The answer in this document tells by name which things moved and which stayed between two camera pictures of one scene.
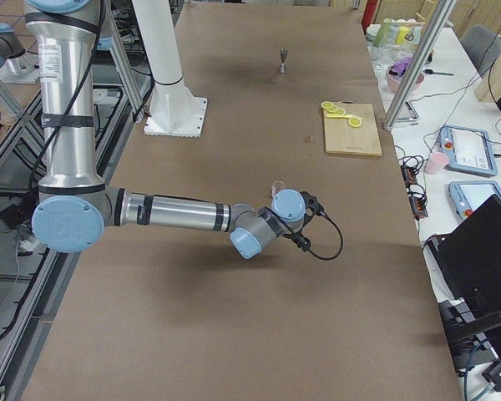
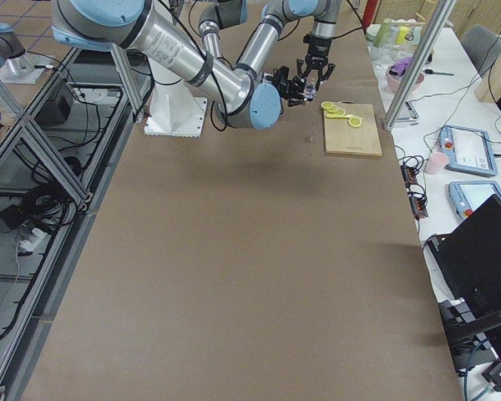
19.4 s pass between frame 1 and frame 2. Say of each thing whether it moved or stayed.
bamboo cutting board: stayed
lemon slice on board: stayed
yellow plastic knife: stayed
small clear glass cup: moved
